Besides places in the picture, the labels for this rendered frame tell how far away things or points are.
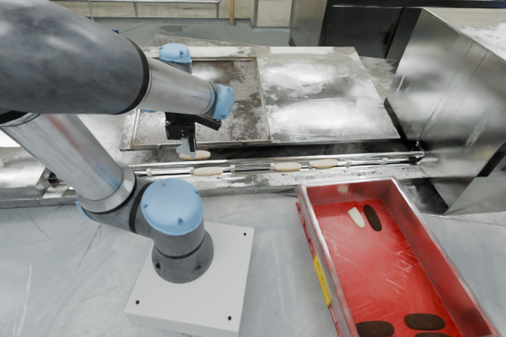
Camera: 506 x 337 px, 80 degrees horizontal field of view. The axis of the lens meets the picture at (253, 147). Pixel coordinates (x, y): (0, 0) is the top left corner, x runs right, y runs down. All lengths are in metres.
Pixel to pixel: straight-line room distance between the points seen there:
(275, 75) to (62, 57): 1.13
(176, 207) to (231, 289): 0.26
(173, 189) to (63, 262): 0.45
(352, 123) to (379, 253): 0.52
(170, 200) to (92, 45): 0.37
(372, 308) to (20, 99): 0.83
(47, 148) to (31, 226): 0.62
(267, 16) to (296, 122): 3.32
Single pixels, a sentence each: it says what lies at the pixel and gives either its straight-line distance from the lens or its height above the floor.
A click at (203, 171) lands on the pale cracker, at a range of 1.04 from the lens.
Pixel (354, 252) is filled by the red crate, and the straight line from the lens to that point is 0.96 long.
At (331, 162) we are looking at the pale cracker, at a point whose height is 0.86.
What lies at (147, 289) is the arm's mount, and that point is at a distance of 0.80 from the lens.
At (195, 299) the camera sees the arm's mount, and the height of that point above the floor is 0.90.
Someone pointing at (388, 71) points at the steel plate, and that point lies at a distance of 1.92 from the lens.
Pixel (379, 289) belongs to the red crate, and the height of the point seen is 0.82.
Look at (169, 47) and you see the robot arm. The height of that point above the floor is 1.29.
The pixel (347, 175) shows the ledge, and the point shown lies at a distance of 1.09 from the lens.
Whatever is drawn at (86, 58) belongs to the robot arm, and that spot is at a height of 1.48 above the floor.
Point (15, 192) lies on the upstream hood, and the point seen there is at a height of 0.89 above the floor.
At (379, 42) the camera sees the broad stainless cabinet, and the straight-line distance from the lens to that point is 2.94.
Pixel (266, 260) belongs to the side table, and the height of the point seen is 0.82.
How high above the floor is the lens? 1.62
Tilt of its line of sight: 43 degrees down
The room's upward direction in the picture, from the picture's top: 4 degrees clockwise
